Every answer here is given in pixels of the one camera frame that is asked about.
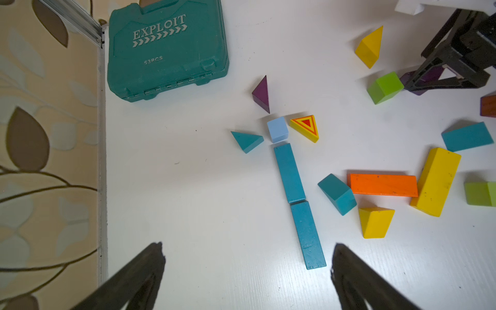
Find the dark purple triangle block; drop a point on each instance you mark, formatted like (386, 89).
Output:
(432, 75)

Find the teal house-shaped block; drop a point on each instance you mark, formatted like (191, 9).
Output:
(476, 135)

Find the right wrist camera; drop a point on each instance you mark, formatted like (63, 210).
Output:
(414, 7)

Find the light green cube centre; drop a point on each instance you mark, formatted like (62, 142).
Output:
(480, 193)

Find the brown house-shaped block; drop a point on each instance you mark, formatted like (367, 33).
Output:
(488, 106)

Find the teal triangle block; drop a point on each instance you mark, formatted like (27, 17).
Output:
(247, 142)

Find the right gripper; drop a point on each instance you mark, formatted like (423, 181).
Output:
(468, 72)

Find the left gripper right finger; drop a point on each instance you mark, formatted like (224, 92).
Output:
(359, 287)

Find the green plastic tool case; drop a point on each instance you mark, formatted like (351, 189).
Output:
(165, 45)

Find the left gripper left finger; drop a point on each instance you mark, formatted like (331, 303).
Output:
(135, 286)

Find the teal long block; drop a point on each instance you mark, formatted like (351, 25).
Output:
(308, 236)
(290, 176)

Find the teal wedge block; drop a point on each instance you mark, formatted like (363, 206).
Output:
(340, 194)

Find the orange rectangular block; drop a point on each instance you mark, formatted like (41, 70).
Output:
(383, 185)

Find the yellow small block bottom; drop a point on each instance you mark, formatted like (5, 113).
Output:
(375, 221)

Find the light blue cube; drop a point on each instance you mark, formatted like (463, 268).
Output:
(278, 130)

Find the yellow small block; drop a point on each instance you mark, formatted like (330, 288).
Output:
(369, 48)
(375, 221)

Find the long yellow block diagonal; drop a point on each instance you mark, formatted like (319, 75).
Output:
(435, 181)

